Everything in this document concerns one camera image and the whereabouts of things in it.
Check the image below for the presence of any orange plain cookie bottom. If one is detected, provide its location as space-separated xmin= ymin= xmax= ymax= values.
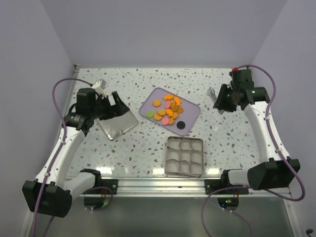
xmin=168 ymin=118 xmax=174 ymax=125

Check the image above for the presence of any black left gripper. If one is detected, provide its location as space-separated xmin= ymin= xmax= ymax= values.
xmin=90 ymin=91 xmax=129 ymax=120

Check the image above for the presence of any silver tin lid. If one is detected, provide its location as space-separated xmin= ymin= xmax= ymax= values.
xmin=98 ymin=111 xmax=138 ymax=141

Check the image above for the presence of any orange round cookie middle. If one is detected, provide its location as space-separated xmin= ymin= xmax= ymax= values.
xmin=157 ymin=109 xmax=166 ymax=116

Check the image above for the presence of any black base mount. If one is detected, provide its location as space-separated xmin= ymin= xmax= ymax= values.
xmin=90 ymin=179 xmax=119 ymax=195
xmin=204 ymin=179 xmax=249 ymax=195

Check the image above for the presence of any orange fish cookie middle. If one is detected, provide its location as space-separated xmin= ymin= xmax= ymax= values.
xmin=165 ymin=109 xmax=178 ymax=119

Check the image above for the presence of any pink round cookie lower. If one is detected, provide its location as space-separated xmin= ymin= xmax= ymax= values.
xmin=161 ymin=118 xmax=169 ymax=125

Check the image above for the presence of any orange round cookie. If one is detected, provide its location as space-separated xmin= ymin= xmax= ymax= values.
xmin=157 ymin=109 xmax=166 ymax=116
xmin=153 ymin=100 xmax=161 ymax=107
xmin=153 ymin=114 xmax=162 ymax=121

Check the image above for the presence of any square cookie tin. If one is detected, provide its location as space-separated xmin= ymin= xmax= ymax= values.
xmin=164 ymin=136 xmax=204 ymax=177

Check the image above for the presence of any pink round cookie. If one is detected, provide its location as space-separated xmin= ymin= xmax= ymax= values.
xmin=161 ymin=118 xmax=169 ymax=125
xmin=164 ymin=101 xmax=171 ymax=109

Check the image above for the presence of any orange round cookie top left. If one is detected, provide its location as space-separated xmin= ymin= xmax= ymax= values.
xmin=153 ymin=100 xmax=161 ymax=107

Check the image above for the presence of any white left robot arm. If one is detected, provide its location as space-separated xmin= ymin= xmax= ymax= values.
xmin=22 ymin=88 xmax=130 ymax=217

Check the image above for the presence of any orange round cookie lower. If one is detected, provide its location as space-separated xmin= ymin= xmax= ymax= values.
xmin=153 ymin=114 xmax=162 ymax=121

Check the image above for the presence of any aluminium mounting rail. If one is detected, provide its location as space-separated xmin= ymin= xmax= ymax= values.
xmin=37 ymin=175 xmax=291 ymax=198

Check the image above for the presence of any lilac plastic tray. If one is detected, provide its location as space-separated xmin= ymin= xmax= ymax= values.
xmin=139 ymin=87 xmax=200 ymax=136

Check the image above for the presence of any brown chip cookie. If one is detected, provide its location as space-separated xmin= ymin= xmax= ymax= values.
xmin=176 ymin=107 xmax=184 ymax=114

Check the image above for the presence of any orange fish cookie top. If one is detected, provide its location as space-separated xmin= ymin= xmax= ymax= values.
xmin=163 ymin=94 xmax=174 ymax=101

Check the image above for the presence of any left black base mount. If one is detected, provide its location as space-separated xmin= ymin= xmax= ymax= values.
xmin=90 ymin=179 xmax=119 ymax=195

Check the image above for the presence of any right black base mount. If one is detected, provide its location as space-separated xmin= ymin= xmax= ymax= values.
xmin=204 ymin=179 xmax=249 ymax=195

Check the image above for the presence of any green round cookie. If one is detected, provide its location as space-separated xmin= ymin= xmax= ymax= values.
xmin=146 ymin=111 xmax=154 ymax=118

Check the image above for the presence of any orange fish cookie right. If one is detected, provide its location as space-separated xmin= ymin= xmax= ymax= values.
xmin=174 ymin=97 xmax=181 ymax=106

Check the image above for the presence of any black sandwich cookie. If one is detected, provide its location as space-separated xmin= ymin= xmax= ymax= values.
xmin=176 ymin=121 xmax=186 ymax=130

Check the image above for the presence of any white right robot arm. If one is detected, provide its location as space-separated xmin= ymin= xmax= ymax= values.
xmin=213 ymin=66 xmax=300 ymax=194

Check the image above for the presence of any pink round cookie upper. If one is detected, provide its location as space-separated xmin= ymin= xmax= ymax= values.
xmin=164 ymin=101 xmax=171 ymax=109

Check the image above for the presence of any orange fish cookie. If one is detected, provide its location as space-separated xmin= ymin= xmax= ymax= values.
xmin=174 ymin=97 xmax=181 ymax=106
xmin=163 ymin=94 xmax=174 ymax=101
xmin=165 ymin=109 xmax=178 ymax=119

